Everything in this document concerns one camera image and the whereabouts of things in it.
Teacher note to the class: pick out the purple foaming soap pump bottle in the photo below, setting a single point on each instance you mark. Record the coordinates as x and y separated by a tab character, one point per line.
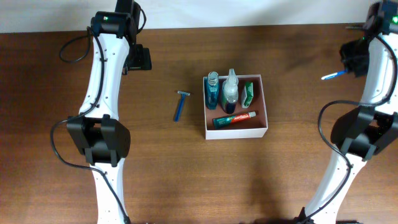
229	92

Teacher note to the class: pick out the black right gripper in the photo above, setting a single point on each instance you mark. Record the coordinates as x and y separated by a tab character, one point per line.
352	59

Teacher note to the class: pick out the blue white toothbrush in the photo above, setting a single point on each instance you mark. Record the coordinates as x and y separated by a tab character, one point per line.
334	75

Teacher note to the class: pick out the green Dettol soap box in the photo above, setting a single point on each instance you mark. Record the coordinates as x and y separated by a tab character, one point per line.
247	94

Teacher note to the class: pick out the teal Listerine mouthwash bottle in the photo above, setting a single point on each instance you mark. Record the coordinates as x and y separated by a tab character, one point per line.
212	89

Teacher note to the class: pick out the green Colgate toothpaste tube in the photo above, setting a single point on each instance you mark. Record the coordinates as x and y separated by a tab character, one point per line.
228	120

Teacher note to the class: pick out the pink open cardboard box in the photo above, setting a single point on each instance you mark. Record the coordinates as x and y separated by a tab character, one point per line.
254	127

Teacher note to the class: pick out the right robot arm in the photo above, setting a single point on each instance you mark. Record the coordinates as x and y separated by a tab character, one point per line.
371	126

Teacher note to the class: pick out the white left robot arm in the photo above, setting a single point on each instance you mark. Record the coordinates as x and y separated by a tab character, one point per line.
96	130

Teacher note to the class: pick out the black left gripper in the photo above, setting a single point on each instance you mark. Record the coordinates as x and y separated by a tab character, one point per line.
140	58

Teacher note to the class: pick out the blue disposable razor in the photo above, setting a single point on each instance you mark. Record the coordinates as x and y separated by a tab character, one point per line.
183	95

